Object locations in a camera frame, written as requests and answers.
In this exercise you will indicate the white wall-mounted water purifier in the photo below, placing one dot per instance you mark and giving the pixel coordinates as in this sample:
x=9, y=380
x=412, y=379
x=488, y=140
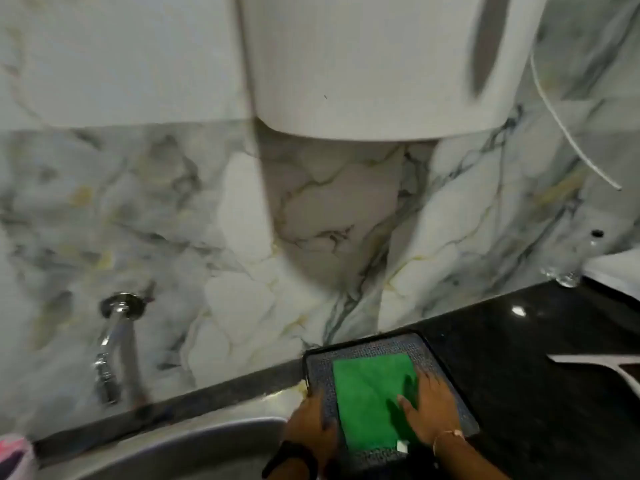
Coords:
x=380, y=64

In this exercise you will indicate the person's right forearm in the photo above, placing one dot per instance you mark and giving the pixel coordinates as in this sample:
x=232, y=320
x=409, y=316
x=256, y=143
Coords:
x=470, y=462

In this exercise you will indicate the green microfibre cloth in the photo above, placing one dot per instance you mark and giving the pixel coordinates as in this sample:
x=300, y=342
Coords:
x=365, y=394

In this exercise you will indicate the person's left hand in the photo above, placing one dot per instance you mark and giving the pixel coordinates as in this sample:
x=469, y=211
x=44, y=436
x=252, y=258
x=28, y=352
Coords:
x=310, y=424

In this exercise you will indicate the black perforated tray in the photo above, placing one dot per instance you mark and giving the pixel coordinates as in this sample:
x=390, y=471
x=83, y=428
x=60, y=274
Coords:
x=435, y=354

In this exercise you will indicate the pink and white object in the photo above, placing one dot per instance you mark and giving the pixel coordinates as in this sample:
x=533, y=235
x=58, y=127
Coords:
x=15, y=457

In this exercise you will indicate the person's left forearm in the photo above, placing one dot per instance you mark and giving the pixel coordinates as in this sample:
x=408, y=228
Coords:
x=292, y=474

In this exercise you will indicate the chrome wall tap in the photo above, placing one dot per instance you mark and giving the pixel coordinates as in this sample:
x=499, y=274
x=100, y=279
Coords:
x=114, y=339

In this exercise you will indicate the person's right hand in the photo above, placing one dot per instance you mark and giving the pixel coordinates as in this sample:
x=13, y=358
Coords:
x=435, y=409

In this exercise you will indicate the stainless steel sink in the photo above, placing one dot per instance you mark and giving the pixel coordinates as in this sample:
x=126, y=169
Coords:
x=200, y=444

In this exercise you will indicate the clear glass bottle black cap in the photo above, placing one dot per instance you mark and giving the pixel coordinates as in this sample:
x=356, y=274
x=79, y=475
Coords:
x=572, y=267

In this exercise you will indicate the white appliance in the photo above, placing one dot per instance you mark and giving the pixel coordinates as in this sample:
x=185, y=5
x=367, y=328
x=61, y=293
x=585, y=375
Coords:
x=617, y=269

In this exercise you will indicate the black wristwatch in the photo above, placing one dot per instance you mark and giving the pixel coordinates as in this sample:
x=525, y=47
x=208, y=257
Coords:
x=292, y=452

